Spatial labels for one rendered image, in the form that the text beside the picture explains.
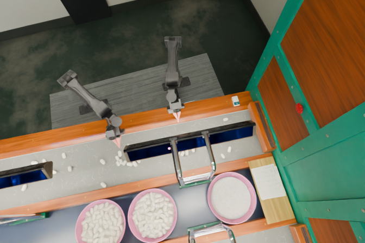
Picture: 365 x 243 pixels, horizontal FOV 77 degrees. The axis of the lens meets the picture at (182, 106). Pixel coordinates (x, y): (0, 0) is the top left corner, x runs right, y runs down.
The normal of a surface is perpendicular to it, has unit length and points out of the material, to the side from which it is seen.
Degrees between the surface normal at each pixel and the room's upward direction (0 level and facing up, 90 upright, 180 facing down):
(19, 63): 0
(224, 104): 0
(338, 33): 90
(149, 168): 0
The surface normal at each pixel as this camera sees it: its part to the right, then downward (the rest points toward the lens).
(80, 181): -0.03, -0.40
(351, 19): -0.98, 0.19
